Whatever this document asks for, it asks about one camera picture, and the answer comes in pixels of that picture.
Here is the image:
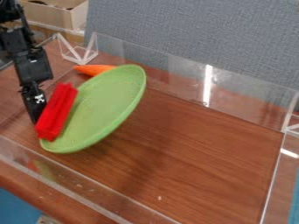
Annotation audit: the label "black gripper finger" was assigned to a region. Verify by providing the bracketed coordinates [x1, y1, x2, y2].
[23, 91, 47, 123]

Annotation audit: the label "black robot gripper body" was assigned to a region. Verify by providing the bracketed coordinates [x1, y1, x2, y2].
[14, 47, 54, 95]

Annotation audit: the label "orange toy carrot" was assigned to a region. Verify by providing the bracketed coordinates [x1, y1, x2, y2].
[75, 65, 116, 76]

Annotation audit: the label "green round plate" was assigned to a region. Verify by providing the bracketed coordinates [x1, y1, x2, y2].
[40, 64, 147, 154]

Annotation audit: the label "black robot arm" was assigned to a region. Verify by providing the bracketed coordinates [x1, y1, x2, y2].
[0, 0, 54, 123]

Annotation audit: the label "red rectangular block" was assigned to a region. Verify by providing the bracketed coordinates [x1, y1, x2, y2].
[35, 83, 79, 141]

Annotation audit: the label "cardboard box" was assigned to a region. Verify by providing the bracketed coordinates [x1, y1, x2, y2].
[19, 0, 90, 30]

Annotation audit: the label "clear acrylic triangle bracket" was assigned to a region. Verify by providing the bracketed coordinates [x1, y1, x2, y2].
[56, 33, 99, 65]

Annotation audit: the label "clear acrylic wall panels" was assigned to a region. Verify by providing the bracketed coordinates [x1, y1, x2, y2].
[0, 36, 299, 224]

